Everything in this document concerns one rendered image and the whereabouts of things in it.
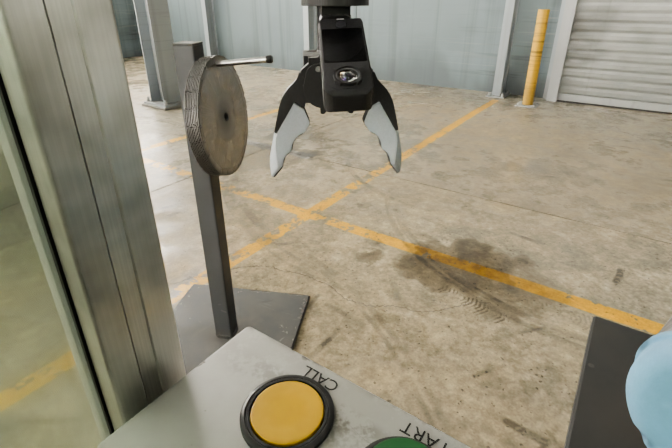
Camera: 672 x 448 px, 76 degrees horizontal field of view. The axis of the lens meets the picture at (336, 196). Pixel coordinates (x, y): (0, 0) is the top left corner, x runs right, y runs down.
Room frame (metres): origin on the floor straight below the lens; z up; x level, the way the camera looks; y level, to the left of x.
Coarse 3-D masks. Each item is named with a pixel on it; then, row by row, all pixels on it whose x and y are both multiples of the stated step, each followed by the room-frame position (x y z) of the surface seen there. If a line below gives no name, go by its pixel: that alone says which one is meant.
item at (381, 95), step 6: (372, 72) 0.47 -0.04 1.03; (378, 84) 0.47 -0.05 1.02; (378, 90) 0.47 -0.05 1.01; (384, 90) 0.47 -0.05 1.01; (378, 96) 0.47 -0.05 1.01; (384, 96) 0.47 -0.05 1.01; (390, 96) 0.47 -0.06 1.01; (384, 102) 0.47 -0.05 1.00; (390, 102) 0.47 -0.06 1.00; (384, 108) 0.47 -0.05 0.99; (390, 108) 0.47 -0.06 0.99; (390, 114) 0.47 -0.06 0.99; (390, 120) 0.47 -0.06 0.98; (396, 120) 0.47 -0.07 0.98; (396, 126) 0.47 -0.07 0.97
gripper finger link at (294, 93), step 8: (296, 80) 0.46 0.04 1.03; (288, 88) 0.46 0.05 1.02; (296, 88) 0.46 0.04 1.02; (288, 96) 0.46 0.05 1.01; (296, 96) 0.46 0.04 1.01; (304, 96) 0.46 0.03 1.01; (280, 104) 0.46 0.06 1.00; (288, 104) 0.46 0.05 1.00; (304, 104) 0.46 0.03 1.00; (280, 112) 0.46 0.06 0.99; (288, 112) 0.46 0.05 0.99; (280, 120) 0.46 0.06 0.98
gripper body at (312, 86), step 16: (304, 0) 0.47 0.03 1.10; (320, 0) 0.46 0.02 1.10; (336, 0) 0.46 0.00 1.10; (352, 0) 0.46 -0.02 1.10; (368, 0) 0.48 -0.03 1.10; (320, 16) 0.48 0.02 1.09; (336, 16) 0.48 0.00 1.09; (304, 64) 0.48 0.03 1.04; (304, 80) 0.46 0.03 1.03; (320, 80) 0.46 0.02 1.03; (320, 96) 0.46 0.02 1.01; (352, 112) 0.47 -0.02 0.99
